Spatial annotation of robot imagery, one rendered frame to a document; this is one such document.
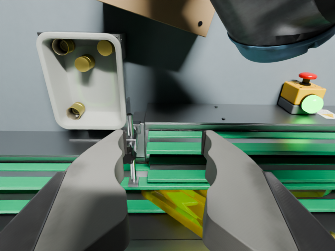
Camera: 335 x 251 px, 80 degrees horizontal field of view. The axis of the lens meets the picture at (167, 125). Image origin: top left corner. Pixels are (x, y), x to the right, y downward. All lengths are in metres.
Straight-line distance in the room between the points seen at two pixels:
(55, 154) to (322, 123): 0.65
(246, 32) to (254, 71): 0.34
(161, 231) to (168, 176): 0.21
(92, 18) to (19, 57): 0.22
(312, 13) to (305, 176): 0.38
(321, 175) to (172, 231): 0.39
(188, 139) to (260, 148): 0.15
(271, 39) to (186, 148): 0.24
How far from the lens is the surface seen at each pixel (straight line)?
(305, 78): 0.62
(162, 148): 0.41
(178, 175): 0.46
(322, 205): 0.66
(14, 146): 0.67
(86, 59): 0.52
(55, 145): 0.62
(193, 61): 0.56
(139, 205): 0.52
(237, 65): 0.59
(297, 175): 0.55
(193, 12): 0.45
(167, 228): 0.63
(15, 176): 0.59
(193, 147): 0.41
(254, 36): 0.28
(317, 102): 0.60
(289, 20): 0.26
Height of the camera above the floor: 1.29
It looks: 62 degrees down
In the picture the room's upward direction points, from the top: 177 degrees clockwise
